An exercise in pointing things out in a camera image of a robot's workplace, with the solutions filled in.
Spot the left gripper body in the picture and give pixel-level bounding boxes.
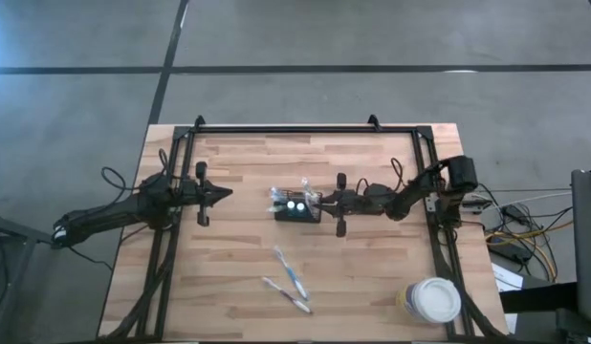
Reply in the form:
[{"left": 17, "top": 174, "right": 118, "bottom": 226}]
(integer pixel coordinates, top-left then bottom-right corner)
[{"left": 179, "top": 161, "right": 210, "bottom": 227}]

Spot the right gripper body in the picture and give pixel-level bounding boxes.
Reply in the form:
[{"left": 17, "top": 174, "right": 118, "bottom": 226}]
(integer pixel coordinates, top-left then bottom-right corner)
[{"left": 334, "top": 172, "right": 369, "bottom": 238}]

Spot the white lidded tub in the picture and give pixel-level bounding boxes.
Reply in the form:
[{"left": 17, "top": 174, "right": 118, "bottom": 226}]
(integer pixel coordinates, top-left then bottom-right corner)
[{"left": 395, "top": 276, "right": 463, "bottom": 325}]

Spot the black power brick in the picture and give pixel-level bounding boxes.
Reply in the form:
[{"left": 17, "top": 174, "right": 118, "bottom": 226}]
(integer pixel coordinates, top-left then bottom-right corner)
[{"left": 489, "top": 241, "right": 534, "bottom": 265}]

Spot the white paper sheet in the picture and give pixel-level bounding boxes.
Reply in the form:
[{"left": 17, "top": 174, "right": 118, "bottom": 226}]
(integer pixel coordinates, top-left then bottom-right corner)
[{"left": 491, "top": 262, "right": 525, "bottom": 293}]

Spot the dark metal stand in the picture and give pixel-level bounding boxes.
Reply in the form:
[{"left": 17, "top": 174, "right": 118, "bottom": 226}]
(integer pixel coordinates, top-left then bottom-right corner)
[{"left": 0, "top": 209, "right": 66, "bottom": 344}]

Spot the black equipment case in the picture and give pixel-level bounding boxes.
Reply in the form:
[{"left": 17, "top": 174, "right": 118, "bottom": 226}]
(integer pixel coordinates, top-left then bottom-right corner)
[{"left": 570, "top": 168, "right": 591, "bottom": 312}]

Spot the black wire basket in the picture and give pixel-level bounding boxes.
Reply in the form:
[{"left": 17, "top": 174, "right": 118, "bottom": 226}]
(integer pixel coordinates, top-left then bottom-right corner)
[{"left": 274, "top": 190, "right": 322, "bottom": 224}]

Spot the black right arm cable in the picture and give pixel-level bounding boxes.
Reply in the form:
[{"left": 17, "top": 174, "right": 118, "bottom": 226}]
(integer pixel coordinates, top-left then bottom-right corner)
[{"left": 389, "top": 157, "right": 412, "bottom": 192}]

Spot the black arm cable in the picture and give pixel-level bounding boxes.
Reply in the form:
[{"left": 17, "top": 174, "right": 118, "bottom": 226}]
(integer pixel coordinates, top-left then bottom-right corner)
[
  {"left": 100, "top": 165, "right": 153, "bottom": 193},
  {"left": 389, "top": 157, "right": 412, "bottom": 192}
]

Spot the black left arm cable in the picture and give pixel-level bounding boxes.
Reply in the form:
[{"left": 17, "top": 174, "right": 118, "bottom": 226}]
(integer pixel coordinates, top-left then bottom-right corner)
[{"left": 100, "top": 165, "right": 153, "bottom": 193}]

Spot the black aluminium table frame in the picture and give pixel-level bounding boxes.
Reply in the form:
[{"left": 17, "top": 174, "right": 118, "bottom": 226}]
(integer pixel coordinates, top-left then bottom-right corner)
[{"left": 101, "top": 114, "right": 507, "bottom": 343}]

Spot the black floor cable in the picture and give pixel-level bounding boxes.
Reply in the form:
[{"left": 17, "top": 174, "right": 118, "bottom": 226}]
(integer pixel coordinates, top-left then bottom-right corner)
[{"left": 60, "top": 241, "right": 116, "bottom": 269}]

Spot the yellow floor cable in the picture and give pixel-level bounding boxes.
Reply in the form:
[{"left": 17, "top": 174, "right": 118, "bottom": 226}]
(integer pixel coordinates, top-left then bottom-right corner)
[{"left": 484, "top": 219, "right": 575, "bottom": 284}]

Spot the white floor cable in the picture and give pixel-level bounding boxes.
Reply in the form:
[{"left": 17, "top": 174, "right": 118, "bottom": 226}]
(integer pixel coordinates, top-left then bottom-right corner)
[{"left": 479, "top": 190, "right": 573, "bottom": 207}]

